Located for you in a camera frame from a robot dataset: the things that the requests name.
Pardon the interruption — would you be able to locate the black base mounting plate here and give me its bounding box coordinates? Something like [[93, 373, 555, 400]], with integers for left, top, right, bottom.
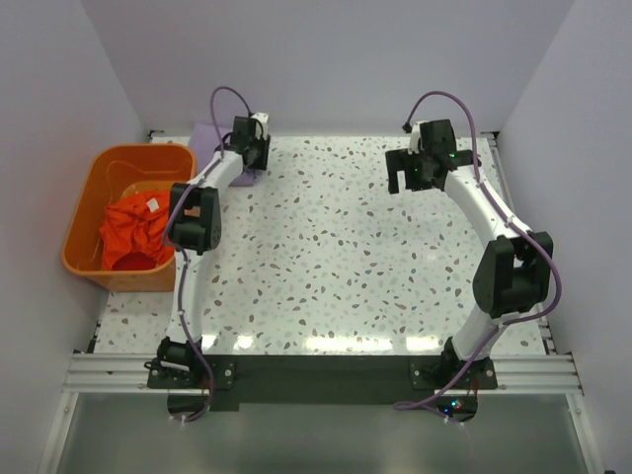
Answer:
[[146, 353, 499, 424]]

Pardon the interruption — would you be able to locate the orange plastic bin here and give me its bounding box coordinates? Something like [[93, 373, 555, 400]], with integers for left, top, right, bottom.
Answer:
[[61, 143, 197, 292]]

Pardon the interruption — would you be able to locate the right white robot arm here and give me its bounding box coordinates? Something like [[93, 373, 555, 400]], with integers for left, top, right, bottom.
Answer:
[[385, 119, 553, 388]]

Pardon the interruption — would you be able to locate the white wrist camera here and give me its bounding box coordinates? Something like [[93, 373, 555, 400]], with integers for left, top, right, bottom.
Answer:
[[402, 120, 427, 155], [249, 113, 270, 141]]

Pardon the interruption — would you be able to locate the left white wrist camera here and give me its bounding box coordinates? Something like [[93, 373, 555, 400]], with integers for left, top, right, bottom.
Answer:
[[249, 113, 270, 141]]

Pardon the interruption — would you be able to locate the aluminium frame rail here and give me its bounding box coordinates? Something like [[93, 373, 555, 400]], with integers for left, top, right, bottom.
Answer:
[[62, 354, 584, 395]]

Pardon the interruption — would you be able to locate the orange t shirt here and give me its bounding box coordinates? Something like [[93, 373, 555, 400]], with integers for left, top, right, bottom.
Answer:
[[99, 191, 174, 271]]

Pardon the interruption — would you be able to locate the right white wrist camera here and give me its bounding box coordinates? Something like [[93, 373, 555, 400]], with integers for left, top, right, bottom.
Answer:
[[402, 120, 427, 155]]

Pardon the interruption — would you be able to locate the purple t shirt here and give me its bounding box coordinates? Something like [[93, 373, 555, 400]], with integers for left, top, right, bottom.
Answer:
[[188, 122, 256, 188]]

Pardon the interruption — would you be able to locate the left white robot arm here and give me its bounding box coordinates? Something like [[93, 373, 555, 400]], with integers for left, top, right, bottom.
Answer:
[[157, 113, 271, 387]]

